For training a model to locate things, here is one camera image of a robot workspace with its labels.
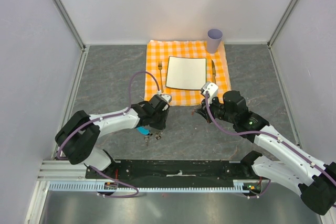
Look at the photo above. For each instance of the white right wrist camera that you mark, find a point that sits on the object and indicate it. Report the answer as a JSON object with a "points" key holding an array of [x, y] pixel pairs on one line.
{"points": [[212, 90]]}

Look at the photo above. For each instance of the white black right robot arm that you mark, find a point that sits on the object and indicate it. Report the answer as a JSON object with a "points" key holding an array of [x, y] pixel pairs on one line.
{"points": [[310, 178]]}

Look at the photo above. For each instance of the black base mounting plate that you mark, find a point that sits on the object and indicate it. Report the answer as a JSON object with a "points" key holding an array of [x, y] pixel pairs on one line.
{"points": [[142, 173]]}

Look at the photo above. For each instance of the aluminium frame post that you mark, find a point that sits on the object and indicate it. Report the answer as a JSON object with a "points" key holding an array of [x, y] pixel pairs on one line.
{"points": [[283, 20], [69, 23]]}

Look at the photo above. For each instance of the white square plate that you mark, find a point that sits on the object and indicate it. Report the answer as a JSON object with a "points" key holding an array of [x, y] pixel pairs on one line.
{"points": [[186, 73]]}

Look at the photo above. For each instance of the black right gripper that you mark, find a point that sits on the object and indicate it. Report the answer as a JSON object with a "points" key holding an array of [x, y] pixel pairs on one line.
{"points": [[203, 112]]}

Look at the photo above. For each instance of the right aluminium frame post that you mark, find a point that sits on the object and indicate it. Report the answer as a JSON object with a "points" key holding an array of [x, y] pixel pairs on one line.
{"points": [[283, 20]]}

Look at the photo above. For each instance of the lilac plastic cup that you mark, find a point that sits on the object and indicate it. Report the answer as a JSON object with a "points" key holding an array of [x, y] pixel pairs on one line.
{"points": [[214, 38]]}

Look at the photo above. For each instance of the metal key organizer blue handle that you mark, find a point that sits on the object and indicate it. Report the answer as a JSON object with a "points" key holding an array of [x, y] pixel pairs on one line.
{"points": [[149, 134]]}

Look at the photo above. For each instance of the left aluminium frame post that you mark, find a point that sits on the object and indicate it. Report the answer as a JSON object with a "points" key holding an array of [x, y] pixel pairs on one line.
{"points": [[69, 23]]}

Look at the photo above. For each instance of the light blue cable duct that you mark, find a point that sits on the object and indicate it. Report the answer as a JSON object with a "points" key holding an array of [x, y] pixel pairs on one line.
{"points": [[104, 187]]}

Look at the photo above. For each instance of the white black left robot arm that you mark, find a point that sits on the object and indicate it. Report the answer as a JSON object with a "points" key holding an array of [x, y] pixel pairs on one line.
{"points": [[77, 138]]}

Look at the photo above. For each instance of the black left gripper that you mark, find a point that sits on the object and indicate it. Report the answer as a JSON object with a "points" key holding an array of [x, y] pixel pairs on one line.
{"points": [[161, 125]]}

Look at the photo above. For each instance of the gold knife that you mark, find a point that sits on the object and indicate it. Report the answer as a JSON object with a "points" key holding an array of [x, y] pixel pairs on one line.
{"points": [[213, 72]]}

